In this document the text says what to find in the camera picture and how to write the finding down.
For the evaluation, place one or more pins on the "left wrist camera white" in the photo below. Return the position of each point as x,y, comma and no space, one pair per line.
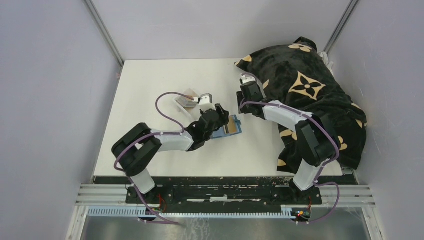
205,102

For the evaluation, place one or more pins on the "aluminium rail frame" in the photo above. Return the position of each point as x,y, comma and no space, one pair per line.
348,211

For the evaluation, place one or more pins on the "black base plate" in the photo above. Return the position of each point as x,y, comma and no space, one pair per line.
227,195

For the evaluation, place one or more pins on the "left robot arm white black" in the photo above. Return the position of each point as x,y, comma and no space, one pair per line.
135,150

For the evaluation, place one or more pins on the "clear plastic tray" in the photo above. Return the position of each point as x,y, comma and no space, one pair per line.
190,114

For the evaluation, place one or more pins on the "blue leather card holder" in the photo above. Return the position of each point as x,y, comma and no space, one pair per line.
221,134

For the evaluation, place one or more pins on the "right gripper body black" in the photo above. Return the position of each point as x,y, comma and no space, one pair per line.
246,109

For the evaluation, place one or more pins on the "white crumpled cloth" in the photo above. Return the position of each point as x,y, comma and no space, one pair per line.
329,64

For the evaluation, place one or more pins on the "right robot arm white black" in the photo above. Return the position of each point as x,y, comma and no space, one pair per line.
316,140

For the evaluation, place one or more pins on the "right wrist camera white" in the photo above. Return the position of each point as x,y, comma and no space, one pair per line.
244,79

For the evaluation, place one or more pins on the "stack of cards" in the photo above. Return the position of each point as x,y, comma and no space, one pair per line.
186,102

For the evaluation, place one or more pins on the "gold card with black stripe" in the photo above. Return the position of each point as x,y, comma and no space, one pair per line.
231,128

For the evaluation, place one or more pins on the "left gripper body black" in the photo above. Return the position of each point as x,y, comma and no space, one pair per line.
207,137

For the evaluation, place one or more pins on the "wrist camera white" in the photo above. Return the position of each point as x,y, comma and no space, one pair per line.
244,79
205,102

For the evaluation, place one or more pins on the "black blanket with beige flowers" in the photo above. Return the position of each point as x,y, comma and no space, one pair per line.
296,75

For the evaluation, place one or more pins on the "white slotted cable duct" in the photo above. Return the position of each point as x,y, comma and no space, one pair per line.
143,212

